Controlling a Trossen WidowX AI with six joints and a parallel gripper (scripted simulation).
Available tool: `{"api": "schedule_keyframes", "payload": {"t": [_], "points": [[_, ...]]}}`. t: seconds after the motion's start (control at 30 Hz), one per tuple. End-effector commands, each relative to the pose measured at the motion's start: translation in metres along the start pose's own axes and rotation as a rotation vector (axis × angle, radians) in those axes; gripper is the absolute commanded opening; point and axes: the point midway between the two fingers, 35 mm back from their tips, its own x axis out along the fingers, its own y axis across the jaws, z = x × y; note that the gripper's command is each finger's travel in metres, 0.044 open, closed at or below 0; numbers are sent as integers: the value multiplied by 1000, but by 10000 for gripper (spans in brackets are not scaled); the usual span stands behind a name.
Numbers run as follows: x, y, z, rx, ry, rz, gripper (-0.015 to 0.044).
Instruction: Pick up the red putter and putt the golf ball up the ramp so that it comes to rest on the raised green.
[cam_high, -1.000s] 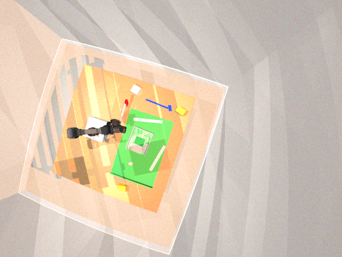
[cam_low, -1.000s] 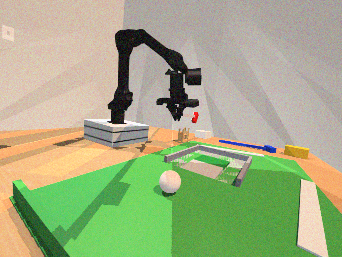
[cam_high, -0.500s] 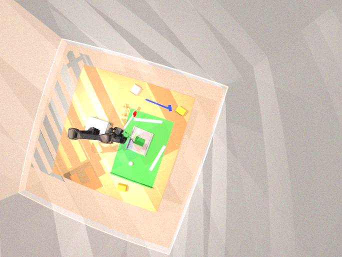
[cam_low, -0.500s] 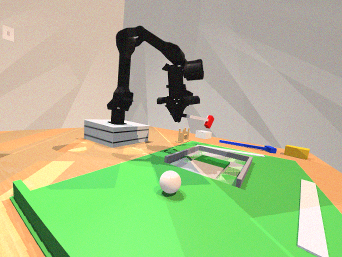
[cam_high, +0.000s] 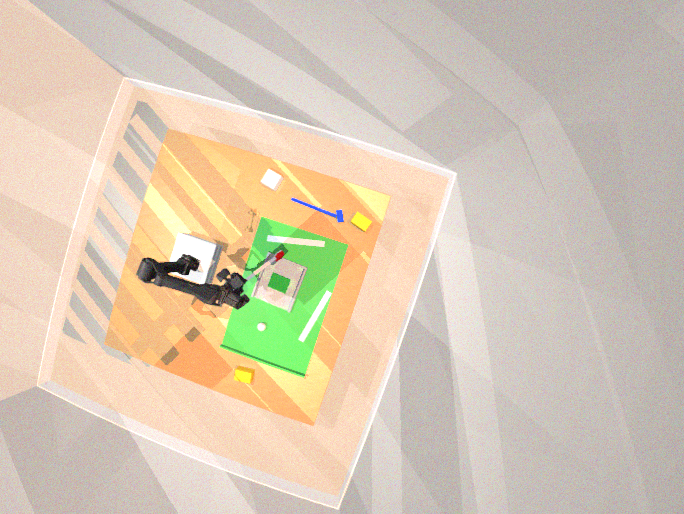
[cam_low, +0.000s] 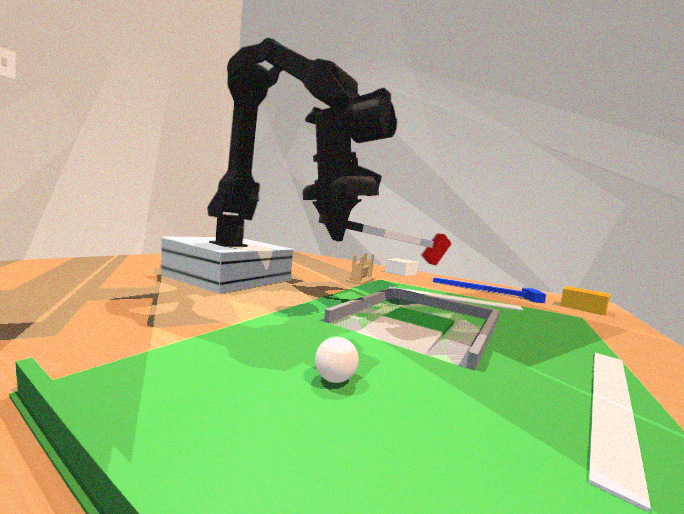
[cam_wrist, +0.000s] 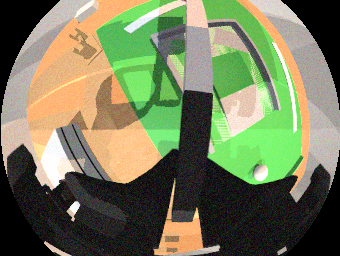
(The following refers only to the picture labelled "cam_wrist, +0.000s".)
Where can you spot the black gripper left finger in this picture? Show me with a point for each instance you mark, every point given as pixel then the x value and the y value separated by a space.
pixel 144 201

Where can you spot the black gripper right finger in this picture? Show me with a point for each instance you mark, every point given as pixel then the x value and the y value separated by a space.
pixel 227 201

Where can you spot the white golf ball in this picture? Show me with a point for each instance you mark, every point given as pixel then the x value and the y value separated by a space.
pixel 260 172

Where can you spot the red putter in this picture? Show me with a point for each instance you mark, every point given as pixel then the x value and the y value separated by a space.
pixel 196 115

